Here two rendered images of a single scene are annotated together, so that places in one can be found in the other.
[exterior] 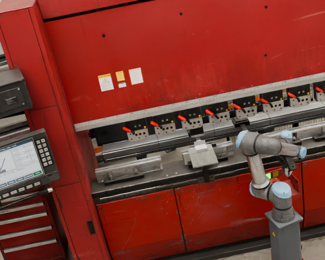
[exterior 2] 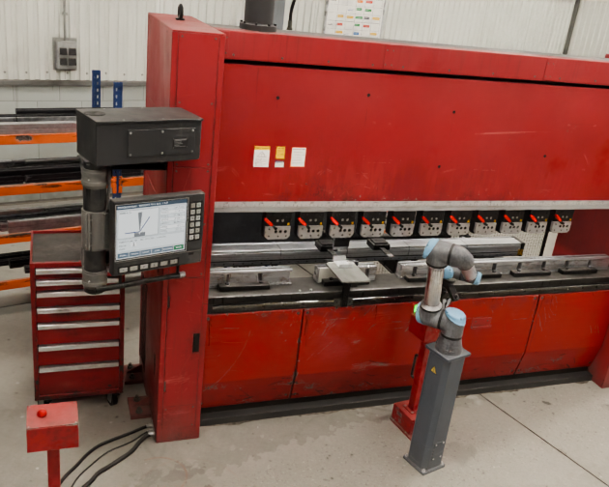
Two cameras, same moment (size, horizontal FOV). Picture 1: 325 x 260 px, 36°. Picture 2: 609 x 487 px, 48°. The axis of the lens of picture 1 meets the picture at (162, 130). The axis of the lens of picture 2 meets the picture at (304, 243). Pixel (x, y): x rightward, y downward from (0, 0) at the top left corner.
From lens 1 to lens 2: 1.39 m
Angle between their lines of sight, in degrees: 20
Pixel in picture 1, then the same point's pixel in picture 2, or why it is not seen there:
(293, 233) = (457, 370)
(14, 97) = (185, 139)
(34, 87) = not seen: hidden behind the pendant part
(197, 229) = (314, 367)
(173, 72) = (340, 162)
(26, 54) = (196, 93)
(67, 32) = (237, 81)
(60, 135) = not seen: hidden behind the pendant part
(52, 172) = (194, 250)
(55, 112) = (205, 177)
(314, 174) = not seen: hidden behind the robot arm
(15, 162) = (159, 225)
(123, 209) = (236, 326)
